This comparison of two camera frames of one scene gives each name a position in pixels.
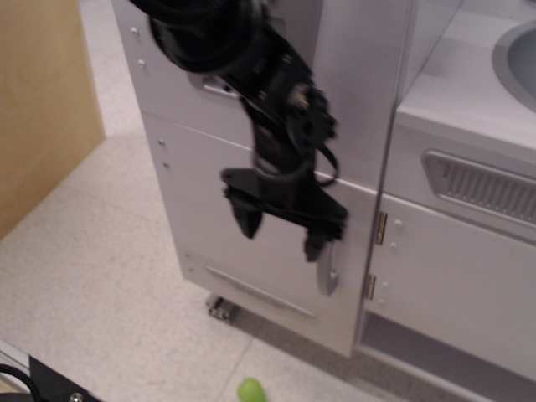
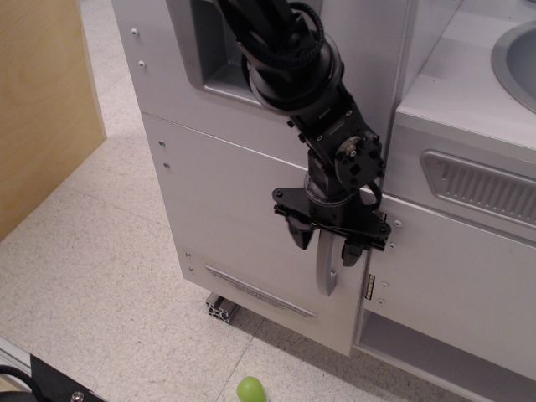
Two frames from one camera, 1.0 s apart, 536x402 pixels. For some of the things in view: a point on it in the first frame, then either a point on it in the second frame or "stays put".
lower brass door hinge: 371,285 stays put
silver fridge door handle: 327,269 stays put
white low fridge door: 270,273 stays put
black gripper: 301,198 to 356,222
